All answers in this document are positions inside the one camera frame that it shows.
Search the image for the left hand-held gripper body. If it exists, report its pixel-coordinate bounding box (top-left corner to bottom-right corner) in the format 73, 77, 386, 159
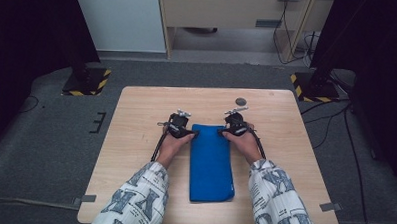
156, 108, 193, 140

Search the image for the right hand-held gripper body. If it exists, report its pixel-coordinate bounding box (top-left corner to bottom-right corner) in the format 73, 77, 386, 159
223, 105, 258, 138

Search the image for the blue towel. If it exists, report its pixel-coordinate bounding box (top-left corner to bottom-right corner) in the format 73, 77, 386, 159
187, 123, 238, 204

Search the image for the person's left hand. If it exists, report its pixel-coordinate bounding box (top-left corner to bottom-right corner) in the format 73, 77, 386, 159
157, 125, 198, 164

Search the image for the person's right hand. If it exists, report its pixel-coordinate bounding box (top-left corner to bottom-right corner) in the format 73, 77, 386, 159
220, 121, 264, 162

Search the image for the black stand base striped edge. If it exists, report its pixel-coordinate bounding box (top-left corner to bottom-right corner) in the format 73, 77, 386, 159
289, 70, 342, 105
61, 65, 112, 98

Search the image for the light wooden desk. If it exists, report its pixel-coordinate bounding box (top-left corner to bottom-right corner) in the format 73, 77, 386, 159
154, 0, 336, 66

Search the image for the grey tape piece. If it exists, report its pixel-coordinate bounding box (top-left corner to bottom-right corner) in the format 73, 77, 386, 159
72, 194, 98, 209
318, 201, 343, 213

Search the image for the white cabinet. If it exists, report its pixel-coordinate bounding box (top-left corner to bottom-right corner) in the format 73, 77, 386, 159
71, 0, 168, 55

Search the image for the dark curtain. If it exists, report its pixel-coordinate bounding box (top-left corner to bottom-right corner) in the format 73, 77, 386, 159
0, 0, 103, 159
305, 0, 397, 188

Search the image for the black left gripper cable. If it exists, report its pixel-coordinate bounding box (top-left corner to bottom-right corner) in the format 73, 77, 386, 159
150, 126, 172, 164

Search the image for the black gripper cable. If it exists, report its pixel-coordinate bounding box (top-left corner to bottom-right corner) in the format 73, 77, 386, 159
150, 126, 172, 164
248, 127, 268, 160

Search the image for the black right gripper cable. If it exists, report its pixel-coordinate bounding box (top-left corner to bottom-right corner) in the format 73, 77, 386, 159
248, 127, 268, 160

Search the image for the grey floor cable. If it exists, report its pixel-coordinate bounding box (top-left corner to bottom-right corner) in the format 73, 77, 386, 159
0, 196, 81, 212

